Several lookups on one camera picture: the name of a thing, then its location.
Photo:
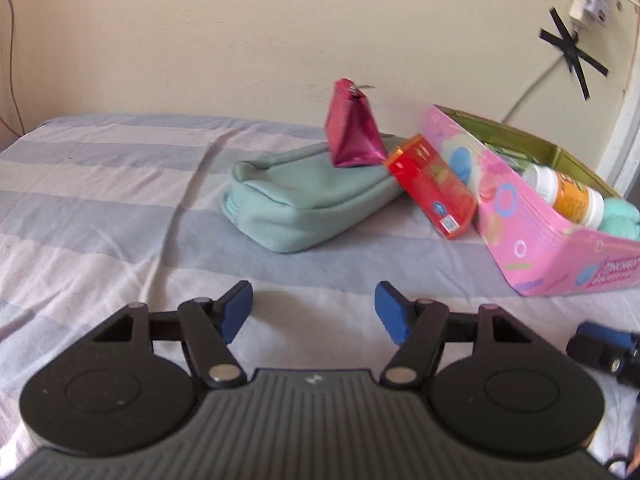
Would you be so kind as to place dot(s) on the teal plush toy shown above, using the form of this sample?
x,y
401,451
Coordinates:
x,y
620,217

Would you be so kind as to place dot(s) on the magenta pouch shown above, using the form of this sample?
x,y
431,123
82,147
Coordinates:
x,y
350,135

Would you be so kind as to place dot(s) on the striped bed sheet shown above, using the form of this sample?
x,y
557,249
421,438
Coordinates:
x,y
100,210

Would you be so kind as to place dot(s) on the teal zip pouch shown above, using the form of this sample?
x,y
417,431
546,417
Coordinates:
x,y
300,200

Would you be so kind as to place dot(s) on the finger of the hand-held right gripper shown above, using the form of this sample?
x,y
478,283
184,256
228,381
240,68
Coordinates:
x,y
600,335

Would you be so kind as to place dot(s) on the white bottle with orange label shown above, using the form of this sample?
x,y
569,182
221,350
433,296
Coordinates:
x,y
570,195

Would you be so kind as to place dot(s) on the red box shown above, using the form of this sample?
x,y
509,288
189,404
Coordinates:
x,y
430,185

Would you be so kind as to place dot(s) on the green box with dark panel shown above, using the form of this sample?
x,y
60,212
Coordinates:
x,y
510,157

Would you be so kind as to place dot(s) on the pink tin box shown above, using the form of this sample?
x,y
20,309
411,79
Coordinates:
x,y
520,230

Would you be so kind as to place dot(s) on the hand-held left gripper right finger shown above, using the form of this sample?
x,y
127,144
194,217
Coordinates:
x,y
392,310

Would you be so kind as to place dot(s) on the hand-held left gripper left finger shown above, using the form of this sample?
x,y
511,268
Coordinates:
x,y
232,310

